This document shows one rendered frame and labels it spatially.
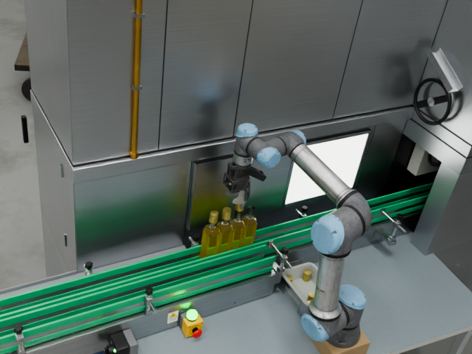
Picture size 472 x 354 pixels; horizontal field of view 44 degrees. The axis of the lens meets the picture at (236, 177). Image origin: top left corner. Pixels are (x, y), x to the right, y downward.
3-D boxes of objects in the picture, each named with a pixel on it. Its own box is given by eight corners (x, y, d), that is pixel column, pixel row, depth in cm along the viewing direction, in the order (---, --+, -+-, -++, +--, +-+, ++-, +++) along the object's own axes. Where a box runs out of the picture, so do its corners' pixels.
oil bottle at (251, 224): (245, 248, 257) (252, 211, 245) (251, 257, 253) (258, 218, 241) (234, 251, 255) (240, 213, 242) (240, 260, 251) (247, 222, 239)
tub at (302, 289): (307, 274, 267) (312, 260, 262) (337, 309, 252) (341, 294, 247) (276, 284, 259) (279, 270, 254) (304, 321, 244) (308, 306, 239)
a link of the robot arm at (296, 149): (392, 210, 195) (297, 120, 218) (370, 222, 189) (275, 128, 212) (378, 231, 203) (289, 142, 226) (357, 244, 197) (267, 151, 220)
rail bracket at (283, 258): (270, 253, 256) (274, 232, 249) (291, 279, 245) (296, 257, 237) (264, 255, 255) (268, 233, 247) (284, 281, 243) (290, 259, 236)
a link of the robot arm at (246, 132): (247, 135, 208) (232, 123, 213) (243, 161, 214) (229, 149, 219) (264, 130, 212) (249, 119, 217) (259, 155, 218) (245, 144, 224)
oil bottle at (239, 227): (233, 251, 254) (240, 213, 242) (239, 260, 251) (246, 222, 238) (222, 255, 252) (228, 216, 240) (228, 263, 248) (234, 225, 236)
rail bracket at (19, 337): (27, 348, 201) (23, 322, 194) (31, 365, 196) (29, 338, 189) (14, 352, 200) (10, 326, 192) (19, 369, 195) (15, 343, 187)
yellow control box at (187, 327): (194, 320, 237) (196, 308, 233) (202, 334, 232) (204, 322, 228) (178, 326, 234) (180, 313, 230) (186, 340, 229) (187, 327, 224)
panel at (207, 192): (350, 185, 290) (367, 126, 271) (354, 189, 288) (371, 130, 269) (185, 227, 249) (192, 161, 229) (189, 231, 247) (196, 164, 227)
